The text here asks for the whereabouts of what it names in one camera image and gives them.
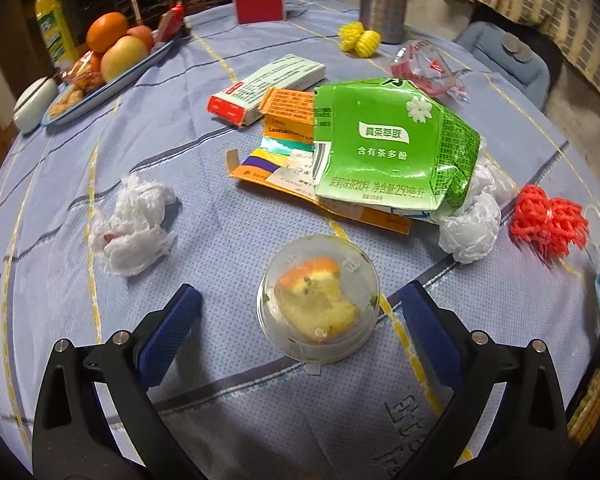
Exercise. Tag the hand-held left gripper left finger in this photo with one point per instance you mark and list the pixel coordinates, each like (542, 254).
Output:
(170, 332)

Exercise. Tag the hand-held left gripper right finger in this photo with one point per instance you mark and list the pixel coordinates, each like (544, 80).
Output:
(426, 332)

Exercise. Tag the clear plastic food container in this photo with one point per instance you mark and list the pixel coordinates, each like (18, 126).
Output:
(317, 300)

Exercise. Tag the orange medicine box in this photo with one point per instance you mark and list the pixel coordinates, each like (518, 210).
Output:
(285, 160)

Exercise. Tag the clear red-printed plastic wrapper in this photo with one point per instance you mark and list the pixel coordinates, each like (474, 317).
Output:
(425, 67)

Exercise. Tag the crumpled white tissue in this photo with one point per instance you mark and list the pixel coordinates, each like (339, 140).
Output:
(130, 230)

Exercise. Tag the crumpled white plastic bag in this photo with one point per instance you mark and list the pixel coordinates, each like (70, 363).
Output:
(472, 225)

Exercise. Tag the red foam fruit net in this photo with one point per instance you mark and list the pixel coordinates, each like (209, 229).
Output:
(545, 220)

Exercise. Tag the yellow woven item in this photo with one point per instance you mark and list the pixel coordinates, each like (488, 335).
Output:
(597, 400)

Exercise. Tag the blue checked tablecloth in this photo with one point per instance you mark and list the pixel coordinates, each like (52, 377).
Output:
(130, 150)

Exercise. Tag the flattened green drink carton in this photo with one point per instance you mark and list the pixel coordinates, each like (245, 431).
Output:
(385, 150)

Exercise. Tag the pile of walnuts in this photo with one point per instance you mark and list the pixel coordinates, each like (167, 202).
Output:
(66, 102)

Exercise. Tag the blue-rimmed oval plate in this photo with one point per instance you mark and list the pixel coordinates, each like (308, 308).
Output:
(130, 77)

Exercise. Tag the white and red medicine box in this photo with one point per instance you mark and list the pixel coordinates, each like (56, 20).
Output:
(270, 85)

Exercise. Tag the white lidded dish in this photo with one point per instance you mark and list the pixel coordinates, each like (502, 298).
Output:
(34, 102)

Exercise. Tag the clear snack bag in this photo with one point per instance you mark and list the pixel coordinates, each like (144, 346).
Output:
(82, 76)

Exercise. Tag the yellow apple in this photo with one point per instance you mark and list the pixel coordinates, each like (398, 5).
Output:
(122, 59)

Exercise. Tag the small orange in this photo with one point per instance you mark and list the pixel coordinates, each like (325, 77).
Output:
(93, 62)

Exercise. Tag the blue seat cushion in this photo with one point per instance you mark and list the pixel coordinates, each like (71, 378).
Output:
(505, 55)

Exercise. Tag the red apple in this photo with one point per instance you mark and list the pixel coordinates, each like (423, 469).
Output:
(142, 36)

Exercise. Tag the yellow foam fruit net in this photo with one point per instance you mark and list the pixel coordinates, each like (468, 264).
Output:
(359, 37)

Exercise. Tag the large orange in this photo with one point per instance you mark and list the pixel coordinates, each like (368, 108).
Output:
(107, 32)

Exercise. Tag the red checkered snack packet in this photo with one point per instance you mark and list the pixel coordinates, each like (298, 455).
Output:
(167, 24)

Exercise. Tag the yellow and green packet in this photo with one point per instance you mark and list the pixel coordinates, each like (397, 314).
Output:
(55, 25)

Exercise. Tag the stainless steel bottle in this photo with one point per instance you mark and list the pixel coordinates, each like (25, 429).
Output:
(384, 0)

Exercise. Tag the striped brown blanket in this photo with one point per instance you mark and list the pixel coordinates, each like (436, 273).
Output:
(555, 5)

